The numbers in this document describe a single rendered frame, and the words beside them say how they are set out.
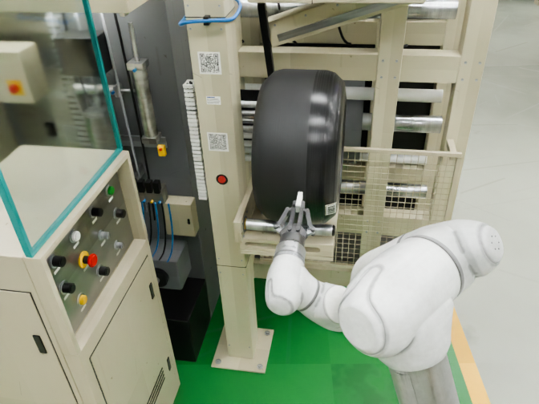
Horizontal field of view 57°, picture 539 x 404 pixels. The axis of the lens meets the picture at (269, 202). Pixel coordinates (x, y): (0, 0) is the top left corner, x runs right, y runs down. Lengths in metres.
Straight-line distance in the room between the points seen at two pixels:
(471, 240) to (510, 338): 2.03
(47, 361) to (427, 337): 1.17
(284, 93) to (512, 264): 2.09
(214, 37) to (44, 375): 1.17
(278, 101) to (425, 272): 0.96
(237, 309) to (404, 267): 1.60
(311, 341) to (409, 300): 1.92
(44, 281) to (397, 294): 0.93
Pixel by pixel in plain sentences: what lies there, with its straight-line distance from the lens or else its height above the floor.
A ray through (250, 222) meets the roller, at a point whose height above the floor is 0.92.
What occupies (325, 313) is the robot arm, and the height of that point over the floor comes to 1.04.
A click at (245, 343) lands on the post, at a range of 2.52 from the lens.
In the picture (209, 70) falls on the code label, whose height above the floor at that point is 1.49.
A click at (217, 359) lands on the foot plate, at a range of 2.61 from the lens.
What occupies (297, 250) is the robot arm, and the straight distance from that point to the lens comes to 1.42.
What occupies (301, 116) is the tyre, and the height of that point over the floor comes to 1.38.
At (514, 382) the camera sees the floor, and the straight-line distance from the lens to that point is 2.74.
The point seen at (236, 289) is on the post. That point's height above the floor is 0.48.
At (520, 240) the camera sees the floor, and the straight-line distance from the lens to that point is 3.55.
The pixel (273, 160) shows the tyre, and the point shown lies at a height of 1.26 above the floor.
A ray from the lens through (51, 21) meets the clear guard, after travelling 1.44.
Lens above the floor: 2.07
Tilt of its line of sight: 35 degrees down
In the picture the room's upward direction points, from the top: 2 degrees counter-clockwise
